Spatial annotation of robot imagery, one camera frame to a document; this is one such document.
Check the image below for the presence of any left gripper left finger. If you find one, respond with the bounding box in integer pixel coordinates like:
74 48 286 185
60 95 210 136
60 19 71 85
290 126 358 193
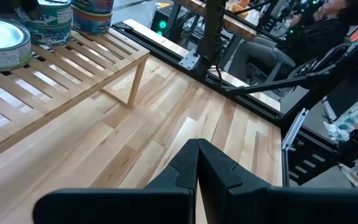
32 138 200 224

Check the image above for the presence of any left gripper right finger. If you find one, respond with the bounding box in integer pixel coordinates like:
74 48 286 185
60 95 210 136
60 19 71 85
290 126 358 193
196 138 358 224

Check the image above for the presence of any green label tuna can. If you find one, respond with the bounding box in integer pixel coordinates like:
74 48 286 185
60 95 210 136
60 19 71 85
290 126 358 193
14 0 73 27
0 17 33 72

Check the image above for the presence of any wooden slatted shelf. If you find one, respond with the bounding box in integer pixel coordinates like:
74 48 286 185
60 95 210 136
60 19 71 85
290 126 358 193
0 27 151 167

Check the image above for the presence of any floral patterned cloth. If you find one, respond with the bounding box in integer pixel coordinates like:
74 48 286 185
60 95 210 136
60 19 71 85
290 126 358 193
321 86 358 187

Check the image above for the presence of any black computer tower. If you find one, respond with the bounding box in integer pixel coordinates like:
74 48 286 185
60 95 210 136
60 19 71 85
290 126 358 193
150 8 175 37

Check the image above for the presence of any black office chair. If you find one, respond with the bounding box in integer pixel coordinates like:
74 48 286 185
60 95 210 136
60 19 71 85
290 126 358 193
247 42 354 100

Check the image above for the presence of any person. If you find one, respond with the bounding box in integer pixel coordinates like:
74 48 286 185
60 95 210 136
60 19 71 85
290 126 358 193
228 0 358 85

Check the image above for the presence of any background wooden table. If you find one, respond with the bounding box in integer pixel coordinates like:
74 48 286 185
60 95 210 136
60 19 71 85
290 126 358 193
171 0 259 41

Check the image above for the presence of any silver frame bar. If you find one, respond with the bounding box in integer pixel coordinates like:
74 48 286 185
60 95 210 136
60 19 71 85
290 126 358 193
282 108 310 152

